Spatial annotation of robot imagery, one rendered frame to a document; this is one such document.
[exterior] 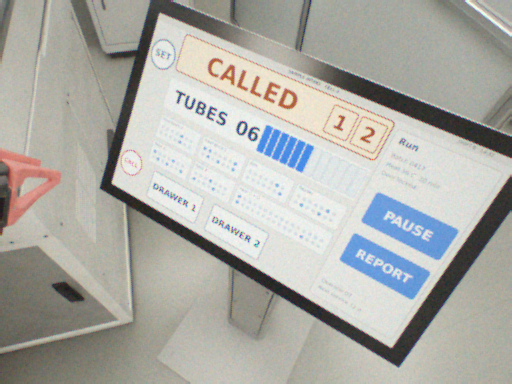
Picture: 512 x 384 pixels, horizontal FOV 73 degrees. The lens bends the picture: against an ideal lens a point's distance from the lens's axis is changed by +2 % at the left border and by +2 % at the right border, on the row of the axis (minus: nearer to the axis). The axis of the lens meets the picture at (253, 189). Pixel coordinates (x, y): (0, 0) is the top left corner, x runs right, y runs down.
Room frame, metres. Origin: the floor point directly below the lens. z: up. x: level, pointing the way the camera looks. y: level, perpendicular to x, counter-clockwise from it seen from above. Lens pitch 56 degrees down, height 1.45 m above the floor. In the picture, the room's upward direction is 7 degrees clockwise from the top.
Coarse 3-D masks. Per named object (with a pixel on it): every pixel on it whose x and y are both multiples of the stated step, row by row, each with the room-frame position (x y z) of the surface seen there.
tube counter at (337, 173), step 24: (240, 120) 0.33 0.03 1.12; (240, 144) 0.31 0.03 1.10; (264, 144) 0.31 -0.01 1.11; (288, 144) 0.30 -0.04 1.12; (312, 144) 0.30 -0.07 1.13; (288, 168) 0.28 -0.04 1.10; (312, 168) 0.28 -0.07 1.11; (336, 168) 0.27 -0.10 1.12; (360, 168) 0.27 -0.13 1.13; (336, 192) 0.25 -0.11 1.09
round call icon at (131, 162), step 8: (128, 152) 0.33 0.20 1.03; (136, 152) 0.32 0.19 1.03; (120, 160) 0.32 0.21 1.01; (128, 160) 0.32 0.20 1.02; (136, 160) 0.32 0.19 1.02; (144, 160) 0.31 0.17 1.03; (120, 168) 0.31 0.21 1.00; (128, 168) 0.31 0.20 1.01; (136, 168) 0.31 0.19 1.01; (136, 176) 0.30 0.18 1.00
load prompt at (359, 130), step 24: (192, 48) 0.41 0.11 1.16; (216, 48) 0.40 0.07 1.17; (192, 72) 0.39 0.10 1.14; (216, 72) 0.38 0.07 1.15; (240, 72) 0.38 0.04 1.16; (264, 72) 0.37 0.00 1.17; (240, 96) 0.36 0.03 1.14; (264, 96) 0.35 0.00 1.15; (288, 96) 0.34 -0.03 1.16; (312, 96) 0.34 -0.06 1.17; (288, 120) 0.32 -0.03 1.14; (312, 120) 0.32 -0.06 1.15; (336, 120) 0.31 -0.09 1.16; (360, 120) 0.31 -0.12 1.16; (384, 120) 0.31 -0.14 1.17; (336, 144) 0.29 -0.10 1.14; (360, 144) 0.29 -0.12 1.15; (384, 144) 0.29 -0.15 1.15
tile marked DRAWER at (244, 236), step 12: (216, 204) 0.25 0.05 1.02; (216, 216) 0.24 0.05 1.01; (228, 216) 0.24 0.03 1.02; (204, 228) 0.23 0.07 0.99; (216, 228) 0.23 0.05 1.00; (228, 228) 0.23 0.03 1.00; (240, 228) 0.23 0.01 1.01; (252, 228) 0.23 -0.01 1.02; (228, 240) 0.21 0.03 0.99; (240, 240) 0.21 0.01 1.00; (252, 240) 0.21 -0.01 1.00; (264, 240) 0.21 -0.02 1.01; (252, 252) 0.20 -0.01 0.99
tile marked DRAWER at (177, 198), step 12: (156, 180) 0.29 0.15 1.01; (168, 180) 0.29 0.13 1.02; (156, 192) 0.28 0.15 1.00; (168, 192) 0.28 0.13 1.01; (180, 192) 0.27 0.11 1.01; (192, 192) 0.27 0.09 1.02; (168, 204) 0.26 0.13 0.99; (180, 204) 0.26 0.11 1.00; (192, 204) 0.26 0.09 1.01; (180, 216) 0.25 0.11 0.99; (192, 216) 0.25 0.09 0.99
